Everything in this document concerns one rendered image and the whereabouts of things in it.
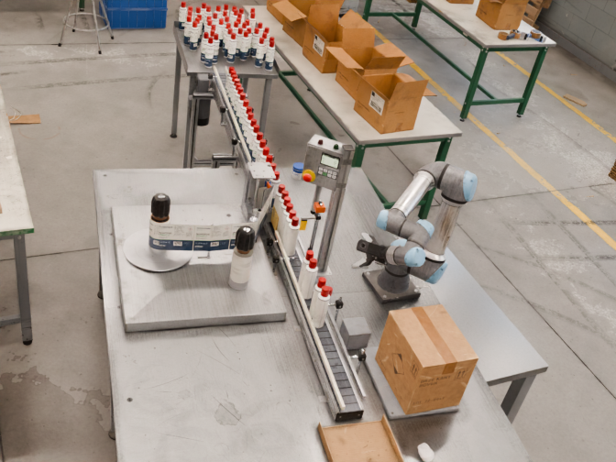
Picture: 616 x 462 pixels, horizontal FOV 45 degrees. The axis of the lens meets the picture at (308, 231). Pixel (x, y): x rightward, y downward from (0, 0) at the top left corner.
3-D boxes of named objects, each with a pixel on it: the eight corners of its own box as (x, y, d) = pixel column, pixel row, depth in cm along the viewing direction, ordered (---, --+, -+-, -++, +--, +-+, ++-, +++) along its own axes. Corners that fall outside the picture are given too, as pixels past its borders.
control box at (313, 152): (307, 170, 333) (314, 133, 322) (343, 181, 330) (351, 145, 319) (300, 181, 325) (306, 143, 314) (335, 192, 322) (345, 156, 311)
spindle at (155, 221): (147, 242, 336) (149, 190, 319) (167, 241, 339) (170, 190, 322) (148, 255, 330) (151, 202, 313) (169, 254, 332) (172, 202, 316)
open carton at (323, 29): (288, 52, 559) (295, 4, 537) (340, 50, 579) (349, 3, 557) (311, 75, 533) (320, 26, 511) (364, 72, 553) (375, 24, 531)
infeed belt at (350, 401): (248, 176, 403) (249, 170, 401) (263, 176, 406) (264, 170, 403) (338, 419, 280) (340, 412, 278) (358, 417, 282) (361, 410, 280)
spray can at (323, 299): (310, 320, 315) (318, 284, 303) (321, 319, 316) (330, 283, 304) (313, 329, 311) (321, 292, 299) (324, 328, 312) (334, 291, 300)
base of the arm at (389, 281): (370, 276, 349) (375, 259, 344) (397, 269, 356) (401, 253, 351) (389, 296, 339) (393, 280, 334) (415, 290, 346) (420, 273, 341)
